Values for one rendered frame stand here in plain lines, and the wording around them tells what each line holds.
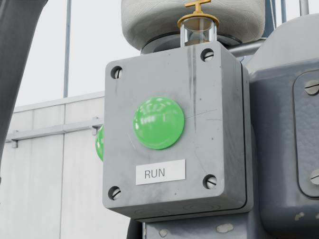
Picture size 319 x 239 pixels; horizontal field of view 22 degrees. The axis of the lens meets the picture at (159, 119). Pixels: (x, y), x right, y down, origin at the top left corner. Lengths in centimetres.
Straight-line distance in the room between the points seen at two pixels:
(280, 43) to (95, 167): 617
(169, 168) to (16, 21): 51
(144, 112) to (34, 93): 695
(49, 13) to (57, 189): 170
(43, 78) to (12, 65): 649
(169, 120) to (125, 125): 4
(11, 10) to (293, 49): 39
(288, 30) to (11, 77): 35
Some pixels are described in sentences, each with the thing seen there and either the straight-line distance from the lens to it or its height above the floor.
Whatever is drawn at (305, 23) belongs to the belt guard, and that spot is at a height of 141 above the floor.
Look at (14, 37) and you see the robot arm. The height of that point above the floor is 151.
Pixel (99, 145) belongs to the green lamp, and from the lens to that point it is 48.
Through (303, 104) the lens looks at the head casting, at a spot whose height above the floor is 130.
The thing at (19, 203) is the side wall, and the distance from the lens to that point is 714.
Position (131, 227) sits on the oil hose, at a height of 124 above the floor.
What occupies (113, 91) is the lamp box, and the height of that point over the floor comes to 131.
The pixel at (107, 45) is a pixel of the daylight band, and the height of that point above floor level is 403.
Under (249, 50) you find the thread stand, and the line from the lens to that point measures 90.
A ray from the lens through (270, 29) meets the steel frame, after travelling 643.
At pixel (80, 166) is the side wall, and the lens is 687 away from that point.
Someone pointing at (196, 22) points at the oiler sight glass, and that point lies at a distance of 56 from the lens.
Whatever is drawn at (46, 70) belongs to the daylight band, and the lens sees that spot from 740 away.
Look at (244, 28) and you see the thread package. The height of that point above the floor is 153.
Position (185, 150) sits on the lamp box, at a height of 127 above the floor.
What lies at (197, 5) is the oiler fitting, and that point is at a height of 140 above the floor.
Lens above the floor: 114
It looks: 19 degrees up
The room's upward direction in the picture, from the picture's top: straight up
